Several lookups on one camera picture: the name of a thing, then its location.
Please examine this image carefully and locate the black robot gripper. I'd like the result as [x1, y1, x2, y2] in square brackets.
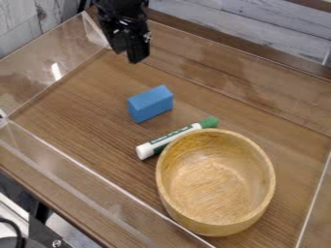
[95, 0, 151, 64]

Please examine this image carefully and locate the brown wooden bowl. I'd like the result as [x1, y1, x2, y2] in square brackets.
[155, 129, 277, 236]

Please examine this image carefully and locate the blue rectangular block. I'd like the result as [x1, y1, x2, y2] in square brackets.
[127, 85, 174, 123]

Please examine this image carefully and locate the black cable at corner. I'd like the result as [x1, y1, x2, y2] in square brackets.
[0, 217, 24, 248]

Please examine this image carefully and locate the green and white marker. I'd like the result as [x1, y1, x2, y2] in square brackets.
[137, 116, 219, 160]

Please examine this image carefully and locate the clear acrylic barrier wall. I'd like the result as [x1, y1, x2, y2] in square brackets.
[0, 114, 215, 248]

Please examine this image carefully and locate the clear acrylic corner bracket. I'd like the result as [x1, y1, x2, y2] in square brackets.
[82, 12, 111, 49]

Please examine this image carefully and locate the black metal mount base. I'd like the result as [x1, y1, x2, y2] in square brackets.
[0, 223, 73, 248]

